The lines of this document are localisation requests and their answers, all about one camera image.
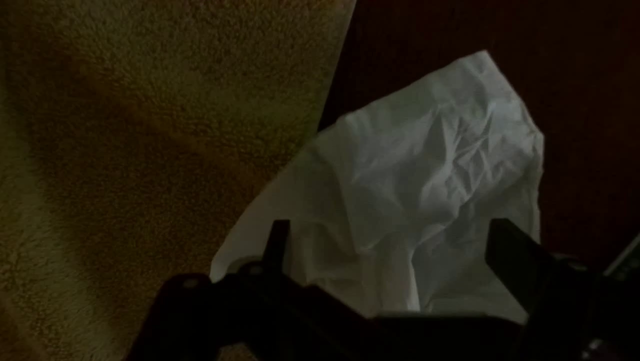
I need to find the white napkin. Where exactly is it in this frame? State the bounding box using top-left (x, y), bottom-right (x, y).
top-left (210, 50), bottom-right (543, 323)

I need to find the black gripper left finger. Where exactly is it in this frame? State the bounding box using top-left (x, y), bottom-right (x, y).
top-left (124, 220), bottom-right (373, 361)

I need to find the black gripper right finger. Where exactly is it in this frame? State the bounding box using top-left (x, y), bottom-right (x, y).
top-left (485, 219), bottom-right (640, 361)

